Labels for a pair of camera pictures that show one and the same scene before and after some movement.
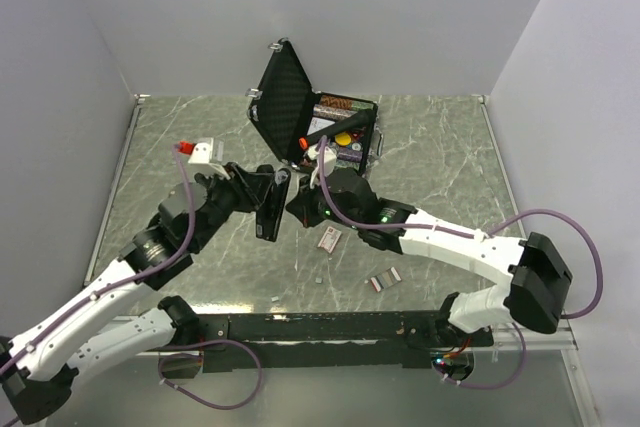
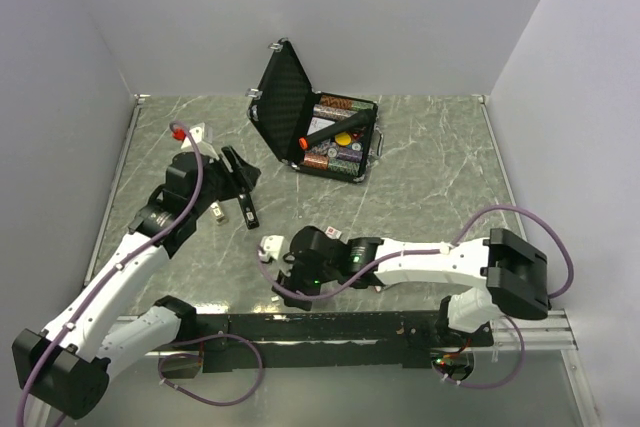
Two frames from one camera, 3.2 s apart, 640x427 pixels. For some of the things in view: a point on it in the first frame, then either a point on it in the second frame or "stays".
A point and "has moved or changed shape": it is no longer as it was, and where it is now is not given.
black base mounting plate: [327, 341] stays
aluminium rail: [507, 338] stays
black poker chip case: [292, 119] stays
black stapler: [269, 213] has moved or changed shape
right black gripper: [303, 205] to [292, 283]
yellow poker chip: [342, 139] stays
